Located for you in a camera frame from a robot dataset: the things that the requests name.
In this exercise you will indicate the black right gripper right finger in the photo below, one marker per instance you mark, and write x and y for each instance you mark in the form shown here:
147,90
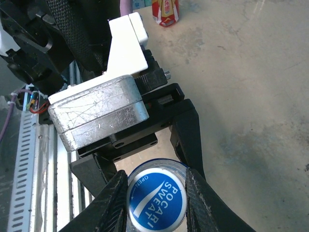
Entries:
207,212

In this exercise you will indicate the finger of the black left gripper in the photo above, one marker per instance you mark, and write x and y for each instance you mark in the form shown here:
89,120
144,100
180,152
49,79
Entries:
188,135
91,171

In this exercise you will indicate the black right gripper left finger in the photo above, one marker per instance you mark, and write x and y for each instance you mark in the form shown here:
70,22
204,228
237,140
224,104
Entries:
103,212

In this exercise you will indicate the small clear blue-label bottle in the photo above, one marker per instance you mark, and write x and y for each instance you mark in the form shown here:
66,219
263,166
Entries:
164,163

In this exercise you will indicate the blue Pocari Sweat bottle cap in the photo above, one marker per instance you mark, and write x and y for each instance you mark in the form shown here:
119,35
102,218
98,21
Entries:
157,200

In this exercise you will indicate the orange tea bottle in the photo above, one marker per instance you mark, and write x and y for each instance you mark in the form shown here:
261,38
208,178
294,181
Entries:
165,12

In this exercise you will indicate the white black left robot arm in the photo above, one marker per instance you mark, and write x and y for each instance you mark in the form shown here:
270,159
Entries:
72,29

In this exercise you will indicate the aluminium frame rail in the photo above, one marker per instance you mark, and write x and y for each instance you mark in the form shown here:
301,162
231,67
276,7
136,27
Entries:
62,181

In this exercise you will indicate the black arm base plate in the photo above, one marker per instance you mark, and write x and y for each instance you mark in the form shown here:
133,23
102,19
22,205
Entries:
44,119

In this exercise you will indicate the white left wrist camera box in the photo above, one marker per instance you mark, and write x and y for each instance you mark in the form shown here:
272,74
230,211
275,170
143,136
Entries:
125,48

